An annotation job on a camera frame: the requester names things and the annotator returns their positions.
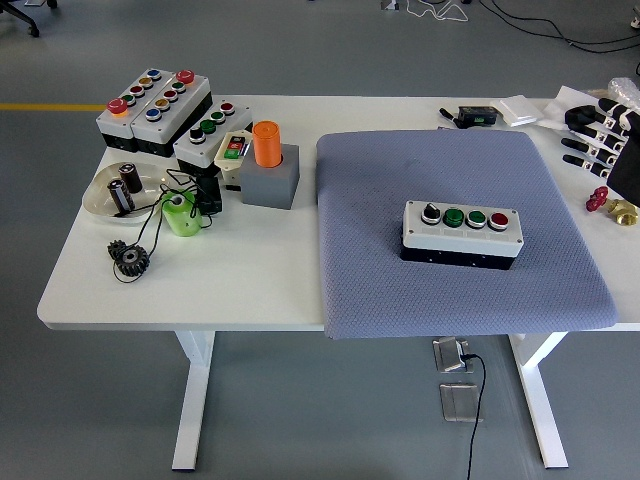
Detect four-button control box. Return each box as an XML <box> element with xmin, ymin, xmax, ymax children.
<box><xmin>172</xmin><ymin>99</ymin><xmax>254</xmax><ymax>177</ymax></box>
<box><xmin>399</xmin><ymin>199</ymin><xmax>524</xmax><ymax>272</ymax></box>

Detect white table leg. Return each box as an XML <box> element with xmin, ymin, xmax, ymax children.
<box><xmin>507</xmin><ymin>332</ymin><xmax>571</xmax><ymax>470</ymax></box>
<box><xmin>171</xmin><ymin>330</ymin><xmax>217</xmax><ymax>473</ymax></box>

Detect closed metal floor plate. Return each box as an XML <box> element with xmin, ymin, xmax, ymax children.
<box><xmin>438</xmin><ymin>382</ymin><xmax>484</xmax><ymax>424</ymax></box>

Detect brass valve red handle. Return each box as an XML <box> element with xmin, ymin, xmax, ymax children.
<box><xmin>585</xmin><ymin>185</ymin><xmax>639</xmax><ymax>227</ymax></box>

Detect white paper sheet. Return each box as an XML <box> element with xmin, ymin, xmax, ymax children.
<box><xmin>542</xmin><ymin>84</ymin><xmax>614</xmax><ymax>132</ymax></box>

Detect open metal floor socket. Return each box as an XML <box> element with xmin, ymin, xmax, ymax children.
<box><xmin>430</xmin><ymin>337</ymin><xmax>474</xmax><ymax>374</ymax></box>

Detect large black gear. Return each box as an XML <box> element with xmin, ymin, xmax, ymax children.
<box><xmin>113</xmin><ymin>245</ymin><xmax>151</xmax><ymax>277</ymax></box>

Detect white floor cable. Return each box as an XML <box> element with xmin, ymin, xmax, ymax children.
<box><xmin>404</xmin><ymin>0</ymin><xmax>471</xmax><ymax>24</ymax></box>

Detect grey-blue textured mat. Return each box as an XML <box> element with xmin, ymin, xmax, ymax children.
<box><xmin>314</xmin><ymin>128</ymin><xmax>619</xmax><ymax>341</ymax></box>

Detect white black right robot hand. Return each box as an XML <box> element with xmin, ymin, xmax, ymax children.
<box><xmin>560</xmin><ymin>97</ymin><xmax>640</xmax><ymax>209</ymax></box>

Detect thin black cord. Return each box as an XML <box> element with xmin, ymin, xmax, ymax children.
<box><xmin>110</xmin><ymin>167</ymin><xmax>224</xmax><ymax>285</ymax></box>

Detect black device green connector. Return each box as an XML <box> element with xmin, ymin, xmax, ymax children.
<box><xmin>457</xmin><ymin>104</ymin><xmax>501</xmax><ymax>127</ymax></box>

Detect orange cylinder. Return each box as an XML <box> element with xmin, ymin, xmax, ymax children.
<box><xmin>250</xmin><ymin>121</ymin><xmax>284</xmax><ymax>169</ymax></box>

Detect cream red-green switch box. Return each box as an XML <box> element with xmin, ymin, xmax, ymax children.
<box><xmin>213</xmin><ymin>130</ymin><xmax>253</xmax><ymax>191</ymax></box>

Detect black floor power cable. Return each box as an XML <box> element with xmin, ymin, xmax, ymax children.
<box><xmin>459</xmin><ymin>353</ymin><xmax>487</xmax><ymax>480</ymax></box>

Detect black rubber ring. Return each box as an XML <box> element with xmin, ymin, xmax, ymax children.
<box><xmin>563</xmin><ymin>104</ymin><xmax>597</xmax><ymax>129</ymax></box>

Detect grey block holder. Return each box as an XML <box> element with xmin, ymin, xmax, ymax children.
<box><xmin>238</xmin><ymin>143</ymin><xmax>301</xmax><ymax>210</ymax></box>

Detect black power adapter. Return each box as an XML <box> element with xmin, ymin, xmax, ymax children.
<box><xmin>194</xmin><ymin>174</ymin><xmax>224</xmax><ymax>217</ymax></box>

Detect white round dish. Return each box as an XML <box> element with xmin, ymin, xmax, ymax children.
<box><xmin>81</xmin><ymin>160</ymin><xmax>174</xmax><ymax>226</ymax></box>

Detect brown capacitor cylinder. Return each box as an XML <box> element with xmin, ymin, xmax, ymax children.
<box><xmin>106</xmin><ymin>178</ymin><xmax>136</xmax><ymax>214</ymax></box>
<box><xmin>117</xmin><ymin>162</ymin><xmax>145</xmax><ymax>195</ymax></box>

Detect black office chair base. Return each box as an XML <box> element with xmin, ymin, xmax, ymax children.
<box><xmin>0</xmin><ymin>0</ymin><xmax>59</xmax><ymax>39</ymax></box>

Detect five-button box red mushroom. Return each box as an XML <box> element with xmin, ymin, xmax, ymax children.
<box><xmin>128</xmin><ymin>69</ymin><xmax>212</xmax><ymax>157</ymax></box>
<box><xmin>94</xmin><ymin>67</ymin><xmax>176</xmax><ymax>151</ymax></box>

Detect green plastic spool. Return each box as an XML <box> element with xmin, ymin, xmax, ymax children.
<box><xmin>159</xmin><ymin>191</ymin><xmax>204</xmax><ymax>238</ymax></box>

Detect clear bubble wrap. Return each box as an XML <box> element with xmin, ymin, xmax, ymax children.
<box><xmin>607</xmin><ymin>75</ymin><xmax>640</xmax><ymax>114</ymax></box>

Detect black floor cables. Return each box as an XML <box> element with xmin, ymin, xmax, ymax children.
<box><xmin>479</xmin><ymin>0</ymin><xmax>640</xmax><ymax>54</ymax></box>

